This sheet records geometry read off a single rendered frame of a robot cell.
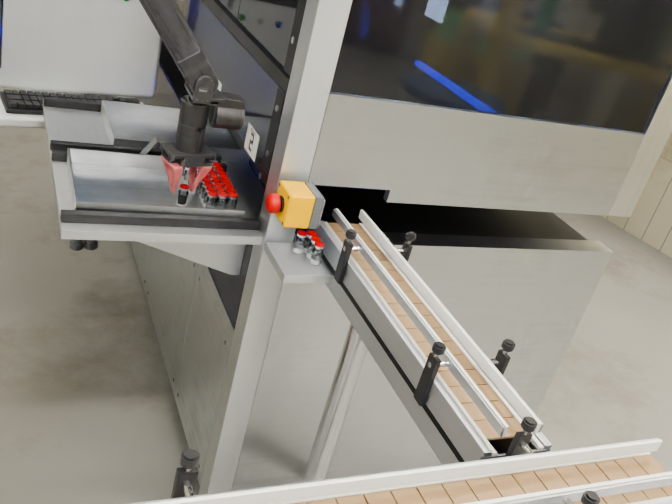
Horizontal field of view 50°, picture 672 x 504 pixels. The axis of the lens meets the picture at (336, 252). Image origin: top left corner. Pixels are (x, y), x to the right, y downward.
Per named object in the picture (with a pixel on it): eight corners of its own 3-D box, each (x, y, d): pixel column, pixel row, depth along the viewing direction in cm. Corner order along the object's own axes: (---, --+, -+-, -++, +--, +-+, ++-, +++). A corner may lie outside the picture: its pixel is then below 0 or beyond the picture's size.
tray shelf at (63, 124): (218, 125, 213) (220, 118, 212) (295, 246, 159) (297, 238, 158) (42, 107, 192) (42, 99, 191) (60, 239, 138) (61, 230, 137)
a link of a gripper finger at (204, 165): (207, 197, 156) (214, 157, 152) (176, 199, 152) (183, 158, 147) (193, 183, 160) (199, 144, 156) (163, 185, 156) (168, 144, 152)
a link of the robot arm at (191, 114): (179, 89, 147) (185, 99, 142) (212, 93, 150) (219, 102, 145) (174, 121, 150) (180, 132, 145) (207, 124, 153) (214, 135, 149)
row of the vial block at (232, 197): (217, 180, 173) (220, 162, 171) (235, 215, 159) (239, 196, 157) (208, 179, 172) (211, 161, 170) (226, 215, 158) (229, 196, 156)
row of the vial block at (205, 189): (198, 178, 172) (201, 160, 169) (215, 214, 157) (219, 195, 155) (189, 177, 171) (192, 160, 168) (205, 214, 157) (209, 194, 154)
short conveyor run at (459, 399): (301, 256, 159) (317, 191, 152) (363, 257, 166) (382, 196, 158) (455, 501, 105) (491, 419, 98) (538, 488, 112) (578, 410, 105)
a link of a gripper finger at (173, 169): (200, 198, 155) (207, 157, 151) (169, 200, 151) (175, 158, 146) (186, 184, 159) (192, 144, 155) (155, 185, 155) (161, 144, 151)
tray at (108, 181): (215, 173, 177) (217, 160, 175) (241, 225, 156) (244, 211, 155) (66, 162, 162) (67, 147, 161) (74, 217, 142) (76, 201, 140)
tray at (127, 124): (224, 125, 208) (226, 113, 207) (248, 163, 188) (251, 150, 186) (100, 112, 193) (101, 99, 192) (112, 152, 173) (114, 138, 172)
